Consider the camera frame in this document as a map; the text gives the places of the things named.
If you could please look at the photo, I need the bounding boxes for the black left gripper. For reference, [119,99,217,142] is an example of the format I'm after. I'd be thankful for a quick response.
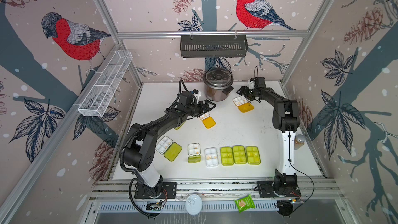
[186,100,216,117]

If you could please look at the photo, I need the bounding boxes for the yellow pillbox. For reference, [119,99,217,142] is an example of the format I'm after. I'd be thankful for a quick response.
[233,96,254,113]
[199,113,216,129]

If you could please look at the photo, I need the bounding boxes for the clear white pillbox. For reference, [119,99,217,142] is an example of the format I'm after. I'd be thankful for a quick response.
[204,147,219,168]

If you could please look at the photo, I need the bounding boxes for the large green pillbox front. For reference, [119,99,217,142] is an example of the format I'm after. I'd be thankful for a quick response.
[233,145,247,164]

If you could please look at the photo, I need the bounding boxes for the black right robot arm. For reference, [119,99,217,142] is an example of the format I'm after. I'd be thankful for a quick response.
[237,77,300,196]

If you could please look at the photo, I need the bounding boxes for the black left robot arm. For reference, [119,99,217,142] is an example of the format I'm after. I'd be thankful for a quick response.
[119,99,217,189]

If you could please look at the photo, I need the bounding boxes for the silver rice cooker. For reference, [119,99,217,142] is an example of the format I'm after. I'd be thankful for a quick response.
[203,67,234,102]

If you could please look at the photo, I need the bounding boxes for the small green pillbox front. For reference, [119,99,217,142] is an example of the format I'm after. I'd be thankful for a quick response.
[188,143,202,163]

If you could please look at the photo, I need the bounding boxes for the small white cup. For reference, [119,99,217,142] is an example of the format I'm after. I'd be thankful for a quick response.
[294,134,306,150]

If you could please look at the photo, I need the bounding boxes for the white round lid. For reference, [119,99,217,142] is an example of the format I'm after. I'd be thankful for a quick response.
[185,194,203,216]

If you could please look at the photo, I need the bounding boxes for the green snack packet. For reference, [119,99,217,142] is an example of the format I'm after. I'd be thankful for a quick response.
[234,195,256,213]

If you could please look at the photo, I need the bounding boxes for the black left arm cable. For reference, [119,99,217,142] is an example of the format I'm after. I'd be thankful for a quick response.
[119,79,195,219]

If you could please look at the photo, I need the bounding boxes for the black hanging wire basket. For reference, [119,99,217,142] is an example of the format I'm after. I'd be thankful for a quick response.
[180,35,248,58]

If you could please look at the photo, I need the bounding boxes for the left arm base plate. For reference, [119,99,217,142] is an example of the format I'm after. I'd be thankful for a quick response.
[133,182,177,200]

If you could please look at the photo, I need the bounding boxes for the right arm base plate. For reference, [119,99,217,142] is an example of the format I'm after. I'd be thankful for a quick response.
[257,180,302,198]

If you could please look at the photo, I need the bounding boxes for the white wire mesh shelf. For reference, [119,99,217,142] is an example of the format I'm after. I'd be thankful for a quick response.
[78,50,132,117]

